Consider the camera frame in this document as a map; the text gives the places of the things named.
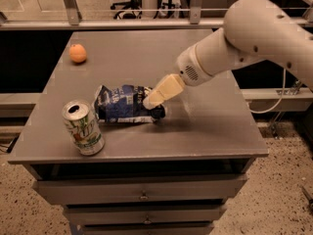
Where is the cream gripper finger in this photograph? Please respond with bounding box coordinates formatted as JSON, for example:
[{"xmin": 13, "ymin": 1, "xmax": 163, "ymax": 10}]
[{"xmin": 143, "ymin": 91, "xmax": 164, "ymax": 110}]

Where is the blue chip bag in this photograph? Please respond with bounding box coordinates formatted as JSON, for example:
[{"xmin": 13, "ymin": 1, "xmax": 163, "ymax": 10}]
[{"xmin": 93, "ymin": 85, "xmax": 165, "ymax": 123}]

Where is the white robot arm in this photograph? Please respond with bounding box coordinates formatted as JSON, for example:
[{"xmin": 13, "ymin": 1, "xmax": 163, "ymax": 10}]
[{"xmin": 143, "ymin": 0, "xmax": 313, "ymax": 110}]

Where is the white green 7up can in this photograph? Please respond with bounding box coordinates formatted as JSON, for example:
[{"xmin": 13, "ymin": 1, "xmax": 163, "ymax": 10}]
[{"xmin": 62, "ymin": 100, "xmax": 105, "ymax": 156}]

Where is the grey drawer cabinet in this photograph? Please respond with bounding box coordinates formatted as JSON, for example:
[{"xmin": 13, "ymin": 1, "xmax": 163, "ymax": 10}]
[{"xmin": 7, "ymin": 28, "xmax": 270, "ymax": 235}]

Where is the black office chair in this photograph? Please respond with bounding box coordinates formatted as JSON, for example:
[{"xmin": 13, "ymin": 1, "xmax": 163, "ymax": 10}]
[{"xmin": 108, "ymin": 0, "xmax": 143, "ymax": 21}]

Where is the orange fruit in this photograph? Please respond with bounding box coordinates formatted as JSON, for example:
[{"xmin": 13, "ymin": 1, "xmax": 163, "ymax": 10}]
[{"xmin": 69, "ymin": 44, "xmax": 87, "ymax": 64}]

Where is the top grey drawer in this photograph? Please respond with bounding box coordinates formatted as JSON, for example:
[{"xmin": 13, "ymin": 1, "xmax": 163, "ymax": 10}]
[{"xmin": 33, "ymin": 174, "xmax": 247, "ymax": 205}]

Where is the grey drawer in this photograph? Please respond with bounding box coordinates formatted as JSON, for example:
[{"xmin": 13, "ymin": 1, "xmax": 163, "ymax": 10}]
[
  {"xmin": 33, "ymin": 174, "xmax": 247, "ymax": 205},
  {"xmin": 64, "ymin": 204, "xmax": 226, "ymax": 225},
  {"xmin": 82, "ymin": 222, "xmax": 214, "ymax": 235}
]

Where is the metal window railing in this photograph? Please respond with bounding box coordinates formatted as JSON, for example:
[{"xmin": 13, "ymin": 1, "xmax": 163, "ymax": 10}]
[{"xmin": 0, "ymin": 0, "xmax": 313, "ymax": 31}]

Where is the middle grey drawer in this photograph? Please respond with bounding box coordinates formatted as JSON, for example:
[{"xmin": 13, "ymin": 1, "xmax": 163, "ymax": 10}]
[{"xmin": 64, "ymin": 204, "xmax": 226, "ymax": 225}]

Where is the bottom grey drawer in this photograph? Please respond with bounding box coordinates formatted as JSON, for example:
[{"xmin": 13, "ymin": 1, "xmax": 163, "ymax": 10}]
[{"xmin": 82, "ymin": 222, "xmax": 214, "ymax": 235}]

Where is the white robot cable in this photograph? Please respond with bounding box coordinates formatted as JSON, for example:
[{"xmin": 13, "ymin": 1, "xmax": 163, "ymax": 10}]
[{"xmin": 248, "ymin": 68, "xmax": 288, "ymax": 116}]

